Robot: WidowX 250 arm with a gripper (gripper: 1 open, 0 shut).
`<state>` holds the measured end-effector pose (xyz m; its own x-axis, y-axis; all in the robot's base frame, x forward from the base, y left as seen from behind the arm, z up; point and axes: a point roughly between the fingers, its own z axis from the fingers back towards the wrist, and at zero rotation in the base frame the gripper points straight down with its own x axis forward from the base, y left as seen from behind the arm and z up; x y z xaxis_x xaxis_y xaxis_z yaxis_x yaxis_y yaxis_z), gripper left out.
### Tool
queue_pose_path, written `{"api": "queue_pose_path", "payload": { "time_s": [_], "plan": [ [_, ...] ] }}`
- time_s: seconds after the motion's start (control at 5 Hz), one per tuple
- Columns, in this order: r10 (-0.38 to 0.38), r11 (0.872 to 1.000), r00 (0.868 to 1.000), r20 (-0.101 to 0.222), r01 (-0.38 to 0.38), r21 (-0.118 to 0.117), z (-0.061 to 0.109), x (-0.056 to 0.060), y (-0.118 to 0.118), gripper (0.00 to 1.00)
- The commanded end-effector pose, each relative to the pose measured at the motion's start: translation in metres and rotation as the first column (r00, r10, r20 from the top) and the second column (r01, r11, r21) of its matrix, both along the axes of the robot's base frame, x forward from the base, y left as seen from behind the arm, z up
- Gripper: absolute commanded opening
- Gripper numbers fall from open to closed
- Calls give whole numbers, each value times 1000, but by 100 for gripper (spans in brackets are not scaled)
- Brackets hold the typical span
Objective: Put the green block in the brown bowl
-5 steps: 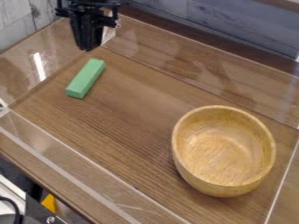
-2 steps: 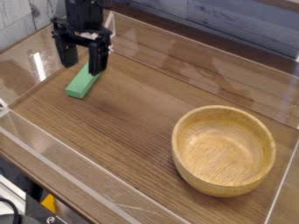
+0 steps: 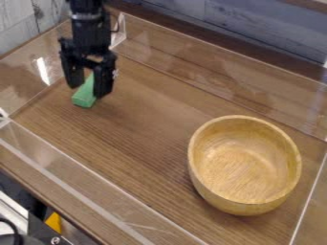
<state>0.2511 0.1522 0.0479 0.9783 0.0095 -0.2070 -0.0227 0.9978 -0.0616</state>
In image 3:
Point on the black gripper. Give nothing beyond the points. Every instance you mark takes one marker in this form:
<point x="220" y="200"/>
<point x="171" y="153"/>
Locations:
<point x="88" y="52"/>

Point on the green rectangular block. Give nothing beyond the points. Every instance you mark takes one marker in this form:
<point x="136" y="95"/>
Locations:
<point x="83" y="97"/>

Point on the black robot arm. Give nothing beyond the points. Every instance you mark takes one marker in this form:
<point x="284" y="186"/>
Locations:
<point x="91" y="20"/>

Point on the brown wooden bowl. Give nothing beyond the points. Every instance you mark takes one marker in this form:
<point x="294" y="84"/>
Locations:
<point x="244" y="164"/>

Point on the clear acrylic tray walls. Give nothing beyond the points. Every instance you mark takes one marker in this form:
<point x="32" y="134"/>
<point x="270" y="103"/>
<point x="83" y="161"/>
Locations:
<point x="108" y="164"/>

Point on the yellow warning label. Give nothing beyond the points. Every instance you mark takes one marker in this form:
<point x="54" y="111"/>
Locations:
<point x="54" y="222"/>

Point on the clear acrylic corner bracket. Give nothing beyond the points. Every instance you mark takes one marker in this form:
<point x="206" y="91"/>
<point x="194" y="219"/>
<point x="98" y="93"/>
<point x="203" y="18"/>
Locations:
<point x="119" y="31"/>

